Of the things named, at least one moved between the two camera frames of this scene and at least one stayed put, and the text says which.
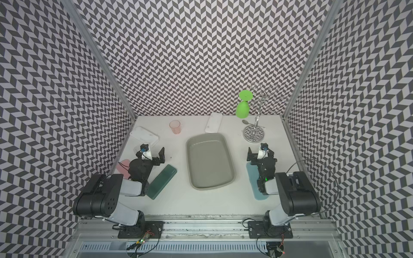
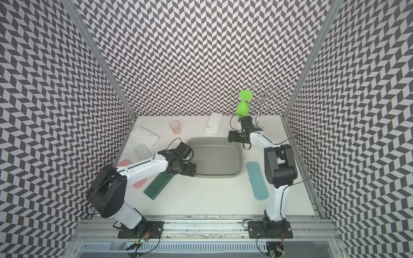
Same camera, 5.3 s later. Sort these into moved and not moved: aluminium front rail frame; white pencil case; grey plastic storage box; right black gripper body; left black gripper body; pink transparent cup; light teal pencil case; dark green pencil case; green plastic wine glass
Moved: grey plastic storage box; left black gripper body; right black gripper body
Not moved: white pencil case; green plastic wine glass; dark green pencil case; aluminium front rail frame; pink transparent cup; light teal pencil case
